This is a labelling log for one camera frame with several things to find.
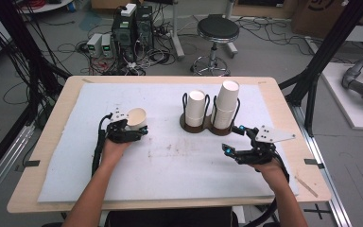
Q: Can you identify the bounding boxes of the person's dark clothing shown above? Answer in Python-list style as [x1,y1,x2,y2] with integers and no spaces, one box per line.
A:
[107,206,240,227]

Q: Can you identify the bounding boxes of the person's right hand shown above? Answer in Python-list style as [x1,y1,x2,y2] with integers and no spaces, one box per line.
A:
[253,157,289,186]

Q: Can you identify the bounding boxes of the grey power supply unit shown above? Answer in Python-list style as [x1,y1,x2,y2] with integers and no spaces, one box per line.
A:
[86,33,103,59]
[101,33,114,59]

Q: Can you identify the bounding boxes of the white floor platform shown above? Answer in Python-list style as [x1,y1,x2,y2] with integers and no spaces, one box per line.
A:
[320,61,363,131]

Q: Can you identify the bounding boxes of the brown cardboard box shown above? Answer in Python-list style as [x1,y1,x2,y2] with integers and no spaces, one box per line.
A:
[291,0,348,39]

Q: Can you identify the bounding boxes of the black tape cross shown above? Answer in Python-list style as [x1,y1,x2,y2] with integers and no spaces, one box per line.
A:
[303,203,332,220]

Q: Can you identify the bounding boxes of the white foam mat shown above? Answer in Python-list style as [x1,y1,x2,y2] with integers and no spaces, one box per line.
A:
[37,82,300,203]

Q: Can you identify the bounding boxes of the hand-held gripper cable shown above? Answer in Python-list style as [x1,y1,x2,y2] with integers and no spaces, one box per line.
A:
[244,150,291,227]
[91,113,113,178]

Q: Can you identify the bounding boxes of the left hand-held gripper cable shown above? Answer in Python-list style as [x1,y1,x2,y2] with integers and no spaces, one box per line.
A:
[91,113,113,178]

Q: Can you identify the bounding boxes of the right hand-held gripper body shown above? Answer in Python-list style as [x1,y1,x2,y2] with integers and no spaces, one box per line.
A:
[233,125,297,166]

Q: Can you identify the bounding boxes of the black cables on floor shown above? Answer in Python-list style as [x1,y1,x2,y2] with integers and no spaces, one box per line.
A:
[235,17,316,56]

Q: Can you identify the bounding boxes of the single white paper cup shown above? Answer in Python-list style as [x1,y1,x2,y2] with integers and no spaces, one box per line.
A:
[125,107,148,131]

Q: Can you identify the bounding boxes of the tall stack of paper cups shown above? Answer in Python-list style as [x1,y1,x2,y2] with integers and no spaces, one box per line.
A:
[211,79,241,131]

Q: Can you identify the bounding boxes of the person's left hand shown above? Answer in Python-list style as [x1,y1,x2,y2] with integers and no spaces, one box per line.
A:
[101,138,133,172]

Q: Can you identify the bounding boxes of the dark brown wire cup holder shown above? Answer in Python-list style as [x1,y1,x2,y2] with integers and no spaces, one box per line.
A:
[179,93,242,136]

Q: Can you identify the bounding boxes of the black round stool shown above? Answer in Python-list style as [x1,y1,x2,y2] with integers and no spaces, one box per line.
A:
[189,14,241,78]

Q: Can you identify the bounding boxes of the black metal frame stand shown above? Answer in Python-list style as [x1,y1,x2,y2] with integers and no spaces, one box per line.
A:
[278,0,363,136]

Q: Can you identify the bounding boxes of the right hand-held gripper cable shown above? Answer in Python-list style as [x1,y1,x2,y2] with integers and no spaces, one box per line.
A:
[244,150,291,227]

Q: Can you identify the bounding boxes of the white round table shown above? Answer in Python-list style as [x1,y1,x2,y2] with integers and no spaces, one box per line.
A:
[18,0,75,14]

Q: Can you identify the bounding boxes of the white box with cable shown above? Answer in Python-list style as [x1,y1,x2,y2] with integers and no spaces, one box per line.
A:
[120,3,137,17]

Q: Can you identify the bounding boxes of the aluminium rail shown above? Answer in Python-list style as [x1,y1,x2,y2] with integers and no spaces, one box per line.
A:
[287,103,354,227]
[0,121,36,211]

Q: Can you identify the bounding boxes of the tangle of floor cables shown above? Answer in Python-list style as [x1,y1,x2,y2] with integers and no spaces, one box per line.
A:
[53,18,178,77]

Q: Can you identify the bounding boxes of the black computer tower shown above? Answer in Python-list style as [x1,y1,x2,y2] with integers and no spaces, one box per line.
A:
[135,5,155,51]
[112,12,138,62]

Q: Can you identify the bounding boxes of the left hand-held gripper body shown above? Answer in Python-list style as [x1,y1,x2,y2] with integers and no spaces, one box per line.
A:
[106,107,143,145]

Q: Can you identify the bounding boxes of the short stack of paper cups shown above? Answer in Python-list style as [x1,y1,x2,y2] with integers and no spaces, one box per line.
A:
[185,89,208,129]

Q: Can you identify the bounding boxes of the black frame with cable bundle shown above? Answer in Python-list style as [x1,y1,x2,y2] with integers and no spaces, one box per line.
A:
[0,0,72,105]

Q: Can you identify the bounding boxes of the grey metal stand leg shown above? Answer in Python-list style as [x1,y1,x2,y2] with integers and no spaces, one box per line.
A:
[169,0,186,61]

